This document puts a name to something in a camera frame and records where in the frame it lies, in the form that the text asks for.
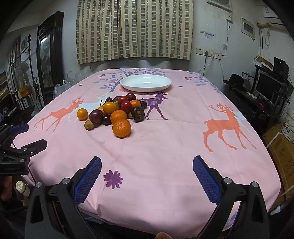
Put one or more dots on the dark red plum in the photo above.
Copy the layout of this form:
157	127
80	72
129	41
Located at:
131	96

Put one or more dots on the white plastic bucket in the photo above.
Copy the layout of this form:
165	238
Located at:
289	127

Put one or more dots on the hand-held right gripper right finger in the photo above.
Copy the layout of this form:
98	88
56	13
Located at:
205	181

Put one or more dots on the person's right hand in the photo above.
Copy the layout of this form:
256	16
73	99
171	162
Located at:
163	236

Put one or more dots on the dark wooden desk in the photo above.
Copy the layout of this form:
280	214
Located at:
248	108

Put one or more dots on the framed wall picture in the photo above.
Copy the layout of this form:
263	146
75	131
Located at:
219	4

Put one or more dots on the cardboard box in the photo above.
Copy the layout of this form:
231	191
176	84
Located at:
281	151

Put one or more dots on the black speaker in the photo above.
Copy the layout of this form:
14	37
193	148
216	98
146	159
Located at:
280	65

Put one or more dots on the computer monitor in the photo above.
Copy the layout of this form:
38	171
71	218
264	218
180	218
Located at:
267	86

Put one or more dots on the tangerine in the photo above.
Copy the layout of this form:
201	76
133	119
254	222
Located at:
118	116
121	128
135	103

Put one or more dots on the small orange kumquat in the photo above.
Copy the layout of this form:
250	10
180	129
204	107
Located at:
82	114
108	107

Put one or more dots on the small dark plum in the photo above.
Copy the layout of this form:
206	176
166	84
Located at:
106	120

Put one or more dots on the dark wooden framed painting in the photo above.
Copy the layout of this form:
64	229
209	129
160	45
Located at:
47	59

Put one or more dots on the orange box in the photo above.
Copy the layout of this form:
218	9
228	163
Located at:
24	90

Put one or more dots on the white wall socket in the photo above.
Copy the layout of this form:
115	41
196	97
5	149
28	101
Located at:
199	51

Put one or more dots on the white oval plate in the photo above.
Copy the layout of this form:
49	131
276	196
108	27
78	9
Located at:
147	86

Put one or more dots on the white plastic bag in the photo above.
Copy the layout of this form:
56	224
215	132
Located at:
60	88

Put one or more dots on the white air conditioner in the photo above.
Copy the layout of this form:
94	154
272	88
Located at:
274	21

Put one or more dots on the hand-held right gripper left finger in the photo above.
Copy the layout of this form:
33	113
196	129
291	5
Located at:
88	181

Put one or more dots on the small yellow longan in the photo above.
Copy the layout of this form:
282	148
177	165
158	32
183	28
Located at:
129	115
117	105
89	125

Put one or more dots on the small white bottle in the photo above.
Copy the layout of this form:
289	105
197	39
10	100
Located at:
22	188

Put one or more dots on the white standing fan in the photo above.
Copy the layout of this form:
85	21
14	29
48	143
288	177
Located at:
23	71

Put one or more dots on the pink deer print tablecloth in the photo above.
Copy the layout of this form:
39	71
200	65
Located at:
160	142

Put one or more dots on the black hat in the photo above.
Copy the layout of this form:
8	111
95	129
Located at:
235	80

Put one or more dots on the checked beige curtain panel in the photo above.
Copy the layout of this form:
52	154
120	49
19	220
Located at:
98	29
156	27

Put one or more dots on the white framed wall notice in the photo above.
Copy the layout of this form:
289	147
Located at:
248	28

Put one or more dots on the dark purple plum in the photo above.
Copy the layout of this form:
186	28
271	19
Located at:
95	116

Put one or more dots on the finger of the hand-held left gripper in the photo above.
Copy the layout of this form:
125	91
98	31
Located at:
19	129
36	146

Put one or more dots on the small red plum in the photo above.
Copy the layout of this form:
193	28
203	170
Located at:
123	99

